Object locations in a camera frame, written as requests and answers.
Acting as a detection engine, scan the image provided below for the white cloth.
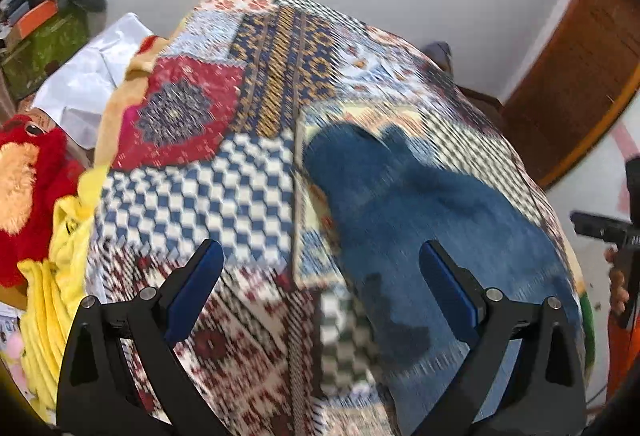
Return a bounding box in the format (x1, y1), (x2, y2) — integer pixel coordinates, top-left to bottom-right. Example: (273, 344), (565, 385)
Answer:
(32, 13), (153, 151)

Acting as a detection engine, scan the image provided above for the brown wooden door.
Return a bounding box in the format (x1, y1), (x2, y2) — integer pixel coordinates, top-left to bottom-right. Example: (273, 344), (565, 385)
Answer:
(501, 0), (640, 189)

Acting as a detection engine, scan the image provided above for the red plush toy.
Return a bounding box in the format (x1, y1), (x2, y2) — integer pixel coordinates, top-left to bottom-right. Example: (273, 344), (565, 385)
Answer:
(0, 115), (86, 289)

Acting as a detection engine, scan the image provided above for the yellow cloth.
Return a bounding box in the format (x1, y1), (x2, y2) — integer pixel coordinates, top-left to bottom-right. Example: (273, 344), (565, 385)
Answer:
(17, 166), (108, 424)

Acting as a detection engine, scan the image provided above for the person's right hand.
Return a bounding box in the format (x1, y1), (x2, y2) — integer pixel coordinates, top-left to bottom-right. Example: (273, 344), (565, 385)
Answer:
(604, 246), (631, 317)

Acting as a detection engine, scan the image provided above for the dark wooden bed frame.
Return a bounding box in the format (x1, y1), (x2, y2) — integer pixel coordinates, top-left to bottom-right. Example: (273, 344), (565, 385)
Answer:
(457, 86), (506, 121)

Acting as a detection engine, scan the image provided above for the green patterned box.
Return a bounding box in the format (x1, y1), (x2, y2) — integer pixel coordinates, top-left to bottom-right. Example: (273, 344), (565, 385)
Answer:
(0, 8), (91, 101)

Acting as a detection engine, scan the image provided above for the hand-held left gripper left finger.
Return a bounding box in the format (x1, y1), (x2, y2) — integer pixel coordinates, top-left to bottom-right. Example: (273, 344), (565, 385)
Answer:
(57, 239), (225, 436)

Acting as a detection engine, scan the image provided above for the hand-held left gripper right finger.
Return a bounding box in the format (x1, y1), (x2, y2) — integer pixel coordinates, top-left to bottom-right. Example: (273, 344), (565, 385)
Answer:
(415, 240), (587, 436)

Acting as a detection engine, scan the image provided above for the patchwork patterned blanket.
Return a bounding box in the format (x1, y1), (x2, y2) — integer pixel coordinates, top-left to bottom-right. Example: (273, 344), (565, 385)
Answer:
(85, 0), (588, 436)

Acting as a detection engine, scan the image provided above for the green cloth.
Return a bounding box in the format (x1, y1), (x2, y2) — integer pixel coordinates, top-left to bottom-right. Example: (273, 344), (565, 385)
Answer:
(579, 288), (600, 369)

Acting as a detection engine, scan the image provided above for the blue denim jacket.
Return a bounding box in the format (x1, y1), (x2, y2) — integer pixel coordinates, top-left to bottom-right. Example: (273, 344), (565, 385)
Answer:
(304, 123), (576, 436)

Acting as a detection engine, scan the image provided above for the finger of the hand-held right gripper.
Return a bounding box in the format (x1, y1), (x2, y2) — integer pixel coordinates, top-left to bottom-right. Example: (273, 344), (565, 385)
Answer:
(570, 211), (632, 245)

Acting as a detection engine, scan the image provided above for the orange box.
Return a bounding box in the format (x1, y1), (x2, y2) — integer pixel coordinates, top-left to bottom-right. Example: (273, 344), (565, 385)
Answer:
(7, 0), (58, 41)

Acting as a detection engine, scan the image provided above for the grey-blue cloth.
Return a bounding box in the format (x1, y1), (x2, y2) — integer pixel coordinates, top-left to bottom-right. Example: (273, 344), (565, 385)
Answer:
(422, 40), (453, 71)

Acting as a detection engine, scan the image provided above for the person's right forearm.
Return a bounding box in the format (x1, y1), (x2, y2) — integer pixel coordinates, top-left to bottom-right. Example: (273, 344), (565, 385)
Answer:
(606, 311), (640, 414)

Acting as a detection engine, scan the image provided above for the pink wall decoration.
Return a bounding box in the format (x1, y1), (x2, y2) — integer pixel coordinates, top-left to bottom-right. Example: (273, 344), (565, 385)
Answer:
(611, 123), (638, 213)

